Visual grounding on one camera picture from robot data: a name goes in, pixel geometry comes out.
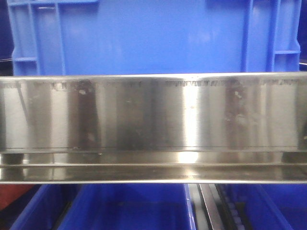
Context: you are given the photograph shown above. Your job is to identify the blue shelf crate upper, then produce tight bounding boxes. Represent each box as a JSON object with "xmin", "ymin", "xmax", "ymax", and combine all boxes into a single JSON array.
[{"xmin": 7, "ymin": 0, "xmax": 302, "ymax": 76}]

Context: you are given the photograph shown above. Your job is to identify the blue shelf crate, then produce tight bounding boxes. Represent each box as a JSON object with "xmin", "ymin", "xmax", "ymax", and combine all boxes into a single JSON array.
[
  {"xmin": 223, "ymin": 184, "xmax": 307, "ymax": 230},
  {"xmin": 11, "ymin": 184, "xmax": 196, "ymax": 230},
  {"xmin": 7, "ymin": 0, "xmax": 302, "ymax": 76}
]

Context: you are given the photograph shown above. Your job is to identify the blue shelf crate lower left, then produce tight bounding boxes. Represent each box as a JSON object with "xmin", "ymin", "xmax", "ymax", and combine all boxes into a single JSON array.
[{"xmin": 11, "ymin": 184, "xmax": 196, "ymax": 230}]

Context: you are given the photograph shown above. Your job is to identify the blue shelf crate lower right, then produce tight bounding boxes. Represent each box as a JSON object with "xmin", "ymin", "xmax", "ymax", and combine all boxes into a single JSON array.
[{"xmin": 223, "ymin": 184, "xmax": 307, "ymax": 230}]

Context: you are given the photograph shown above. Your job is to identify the stainless steel shelf rail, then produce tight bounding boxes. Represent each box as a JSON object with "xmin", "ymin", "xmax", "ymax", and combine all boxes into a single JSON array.
[{"xmin": 0, "ymin": 72, "xmax": 307, "ymax": 184}]

